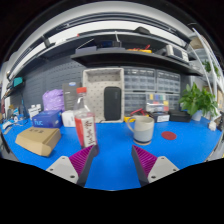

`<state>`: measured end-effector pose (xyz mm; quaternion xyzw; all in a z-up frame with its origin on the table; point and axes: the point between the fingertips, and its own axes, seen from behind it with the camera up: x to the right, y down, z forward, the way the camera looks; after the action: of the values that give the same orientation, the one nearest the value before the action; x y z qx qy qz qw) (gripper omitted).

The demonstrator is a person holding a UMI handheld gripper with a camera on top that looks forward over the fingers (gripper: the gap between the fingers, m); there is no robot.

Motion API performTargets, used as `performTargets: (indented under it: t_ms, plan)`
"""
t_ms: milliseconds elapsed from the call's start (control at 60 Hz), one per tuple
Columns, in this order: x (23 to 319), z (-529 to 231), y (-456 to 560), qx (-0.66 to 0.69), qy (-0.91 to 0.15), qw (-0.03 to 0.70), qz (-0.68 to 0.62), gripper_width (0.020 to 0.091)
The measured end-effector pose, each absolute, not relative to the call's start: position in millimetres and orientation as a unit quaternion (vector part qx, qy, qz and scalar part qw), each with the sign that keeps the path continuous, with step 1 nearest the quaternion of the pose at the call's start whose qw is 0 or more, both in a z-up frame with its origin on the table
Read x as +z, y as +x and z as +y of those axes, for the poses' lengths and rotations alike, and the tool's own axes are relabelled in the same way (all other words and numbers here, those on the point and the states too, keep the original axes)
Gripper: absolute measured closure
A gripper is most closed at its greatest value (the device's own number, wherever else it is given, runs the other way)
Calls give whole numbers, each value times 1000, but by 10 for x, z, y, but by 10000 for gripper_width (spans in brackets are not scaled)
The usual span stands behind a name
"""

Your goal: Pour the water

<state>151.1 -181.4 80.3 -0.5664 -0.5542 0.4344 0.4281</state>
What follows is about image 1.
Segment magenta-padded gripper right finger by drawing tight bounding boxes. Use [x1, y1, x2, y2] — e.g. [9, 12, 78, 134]
[131, 144, 180, 187]

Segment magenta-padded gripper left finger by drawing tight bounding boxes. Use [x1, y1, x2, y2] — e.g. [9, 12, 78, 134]
[45, 144, 100, 188]

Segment clear red-capped drink bottle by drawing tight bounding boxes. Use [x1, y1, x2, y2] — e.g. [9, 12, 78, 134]
[73, 87, 98, 149]

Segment flat round red coaster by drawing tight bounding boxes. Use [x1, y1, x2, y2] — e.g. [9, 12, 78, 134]
[161, 130, 178, 141]

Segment brown cardboard box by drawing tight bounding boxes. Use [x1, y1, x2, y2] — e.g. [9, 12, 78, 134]
[14, 126, 63, 158]

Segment cream and grey ceramic mug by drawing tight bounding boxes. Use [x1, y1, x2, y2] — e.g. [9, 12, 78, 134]
[125, 115, 156, 146]

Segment small white labelled box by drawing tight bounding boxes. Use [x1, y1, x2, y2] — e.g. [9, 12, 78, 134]
[154, 113, 171, 123]

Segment white carton box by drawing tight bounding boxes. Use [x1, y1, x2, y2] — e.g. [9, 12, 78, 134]
[61, 110, 77, 128]

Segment blue carton box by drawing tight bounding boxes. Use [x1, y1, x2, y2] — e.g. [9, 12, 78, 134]
[31, 110, 64, 129]

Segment flat black box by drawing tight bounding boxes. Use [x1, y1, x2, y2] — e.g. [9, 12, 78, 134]
[169, 109, 193, 123]

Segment yellow multimeter with red leads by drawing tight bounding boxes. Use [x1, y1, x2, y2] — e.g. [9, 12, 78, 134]
[123, 108, 150, 124]

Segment clear organizer with coloured parts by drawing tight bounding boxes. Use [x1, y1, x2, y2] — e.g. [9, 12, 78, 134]
[145, 93, 170, 113]

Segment grey small-parts drawer cabinet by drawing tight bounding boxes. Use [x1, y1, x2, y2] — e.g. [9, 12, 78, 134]
[123, 67, 157, 93]
[168, 93, 182, 112]
[123, 92, 148, 114]
[156, 69, 182, 95]

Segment purple plastic bag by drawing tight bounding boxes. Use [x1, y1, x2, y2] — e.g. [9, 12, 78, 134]
[42, 88, 66, 113]

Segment dark grey flat box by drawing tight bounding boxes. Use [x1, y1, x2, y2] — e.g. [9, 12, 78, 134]
[62, 81, 82, 112]

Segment green potted plant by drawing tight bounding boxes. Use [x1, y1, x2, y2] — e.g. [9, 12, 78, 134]
[178, 82, 219, 122]

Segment black zip case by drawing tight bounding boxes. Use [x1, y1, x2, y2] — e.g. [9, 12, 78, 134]
[103, 86, 122, 122]

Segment white perforated tray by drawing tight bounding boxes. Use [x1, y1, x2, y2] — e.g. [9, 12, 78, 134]
[82, 67, 126, 124]

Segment teal case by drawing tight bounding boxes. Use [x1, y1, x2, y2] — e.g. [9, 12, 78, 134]
[12, 76, 24, 88]

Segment white shelf unit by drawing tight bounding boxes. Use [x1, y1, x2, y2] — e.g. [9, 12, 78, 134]
[189, 28, 224, 111]

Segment dark wall shelf unit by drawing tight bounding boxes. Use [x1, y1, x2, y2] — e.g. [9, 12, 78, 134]
[6, 24, 205, 78]

